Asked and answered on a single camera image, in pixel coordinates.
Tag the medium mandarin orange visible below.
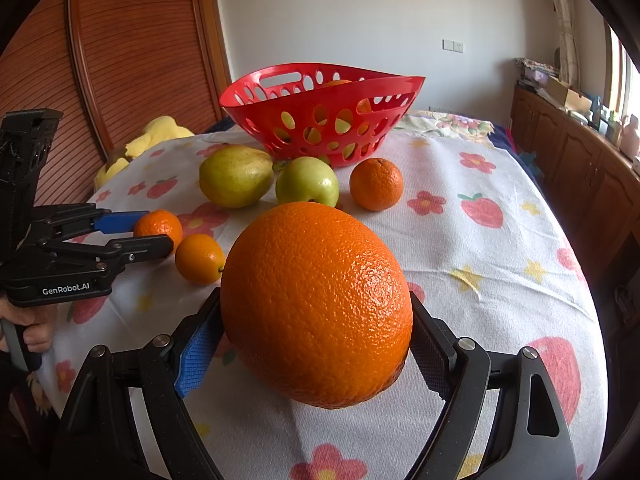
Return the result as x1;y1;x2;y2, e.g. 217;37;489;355
134;209;183;252

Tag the small mandarin orange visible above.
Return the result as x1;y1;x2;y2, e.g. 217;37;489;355
175;233;226;286

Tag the large orange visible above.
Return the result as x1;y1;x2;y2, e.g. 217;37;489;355
220;203;412;410

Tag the mandarin orange with stem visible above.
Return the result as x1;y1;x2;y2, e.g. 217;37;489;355
349;157;404;211

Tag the person's left hand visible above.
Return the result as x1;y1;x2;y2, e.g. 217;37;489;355
0;296;58;353

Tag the yellow plush toy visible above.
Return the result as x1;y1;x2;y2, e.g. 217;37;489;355
93;115;194;192

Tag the white strawberry-print cloth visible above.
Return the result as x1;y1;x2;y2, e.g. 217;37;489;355
38;131;608;479

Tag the yellow-green pear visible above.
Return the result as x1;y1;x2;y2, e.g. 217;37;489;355
200;144;274;209

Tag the wooden wardrobe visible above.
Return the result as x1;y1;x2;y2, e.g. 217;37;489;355
1;0;231;204

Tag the green apple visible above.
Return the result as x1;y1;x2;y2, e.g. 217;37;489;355
276;156;340;207

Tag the wooden sideboard cabinet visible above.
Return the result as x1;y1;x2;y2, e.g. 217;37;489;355
511;84;639;284

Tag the dark blue bed sheet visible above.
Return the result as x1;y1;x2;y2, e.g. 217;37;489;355
488;125;544;190

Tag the floral bed quilt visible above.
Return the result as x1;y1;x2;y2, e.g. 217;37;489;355
394;110;495;144

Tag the green fruit inside basket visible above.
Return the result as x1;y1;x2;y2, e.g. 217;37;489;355
272;108;371;165

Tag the red perforated plastic basket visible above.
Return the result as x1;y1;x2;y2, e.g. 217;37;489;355
219;62;425;169

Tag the pink white bottle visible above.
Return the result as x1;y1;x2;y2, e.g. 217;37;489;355
620;114;640;160

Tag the orange inside basket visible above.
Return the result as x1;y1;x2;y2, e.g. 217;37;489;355
321;78;372;115

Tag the cardboard box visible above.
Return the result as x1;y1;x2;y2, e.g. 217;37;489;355
546;76;592;114

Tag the white wall switch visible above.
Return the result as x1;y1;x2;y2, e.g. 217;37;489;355
442;39;464;53

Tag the window with wooden frame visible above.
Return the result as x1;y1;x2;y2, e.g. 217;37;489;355
605;24;639;124

